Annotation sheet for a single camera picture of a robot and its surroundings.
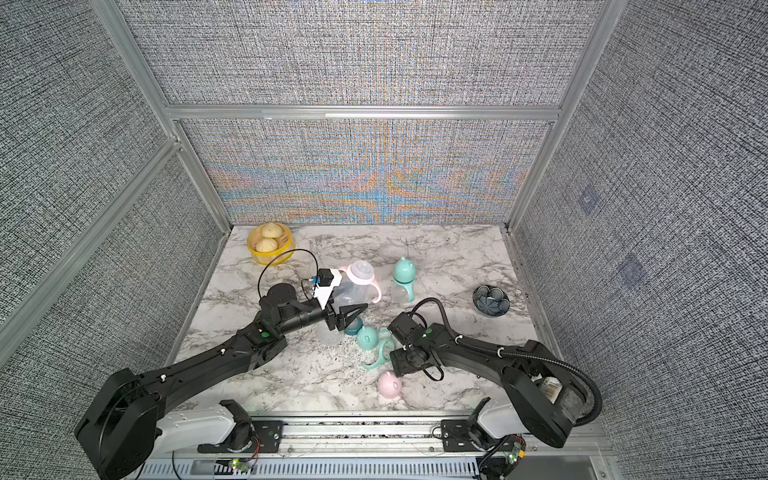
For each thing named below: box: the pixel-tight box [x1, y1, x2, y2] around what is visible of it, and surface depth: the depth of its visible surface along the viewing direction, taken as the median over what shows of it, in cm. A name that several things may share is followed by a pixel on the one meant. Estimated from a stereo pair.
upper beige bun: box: [261, 222, 283, 238], surface depth 112 cm
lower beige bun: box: [256, 237, 278, 253], surface depth 108 cm
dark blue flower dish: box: [472, 284, 511, 317], surface depth 97 cm
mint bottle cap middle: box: [357, 326, 379, 350], surface depth 88 cm
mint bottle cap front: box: [394, 256, 416, 284], surface depth 88 cm
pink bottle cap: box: [377, 371, 403, 399], surface depth 80 cm
